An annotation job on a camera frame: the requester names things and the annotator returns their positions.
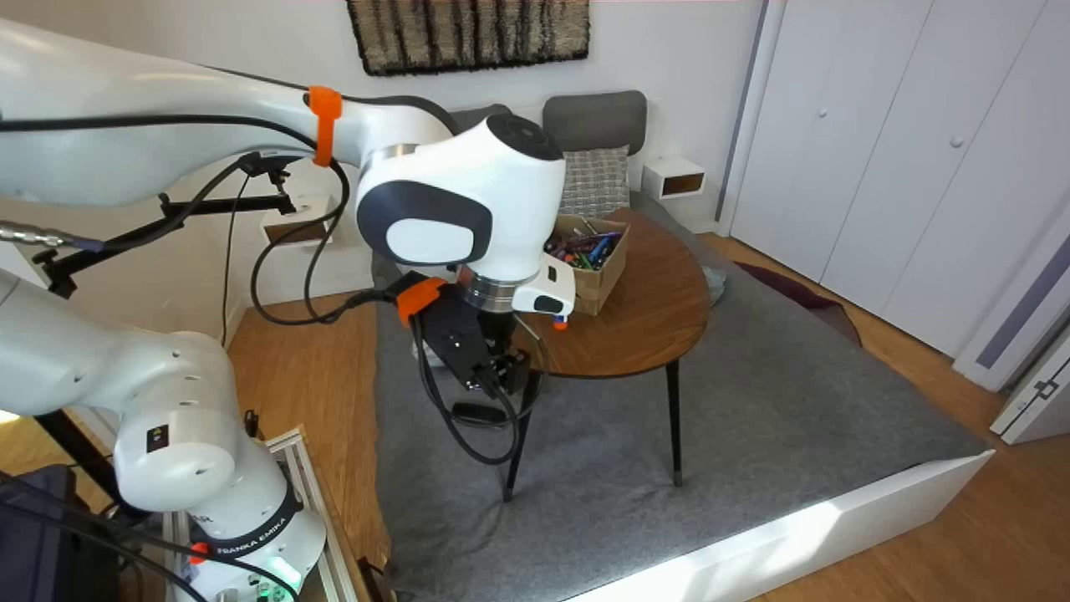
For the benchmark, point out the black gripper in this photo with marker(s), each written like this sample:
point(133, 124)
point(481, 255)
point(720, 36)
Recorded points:
point(472, 353)

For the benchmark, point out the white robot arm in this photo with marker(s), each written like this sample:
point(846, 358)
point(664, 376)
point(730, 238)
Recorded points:
point(94, 124)

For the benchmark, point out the cardboard box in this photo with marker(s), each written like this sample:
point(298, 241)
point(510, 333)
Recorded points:
point(595, 252)

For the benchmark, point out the wooden side table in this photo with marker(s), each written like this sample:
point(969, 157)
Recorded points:
point(650, 321)

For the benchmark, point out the grey chair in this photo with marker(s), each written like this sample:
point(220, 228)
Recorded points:
point(595, 133)

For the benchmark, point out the white closet doors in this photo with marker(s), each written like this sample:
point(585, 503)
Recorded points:
point(906, 150)

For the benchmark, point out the white wall shelf box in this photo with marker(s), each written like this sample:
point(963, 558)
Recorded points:
point(673, 177)

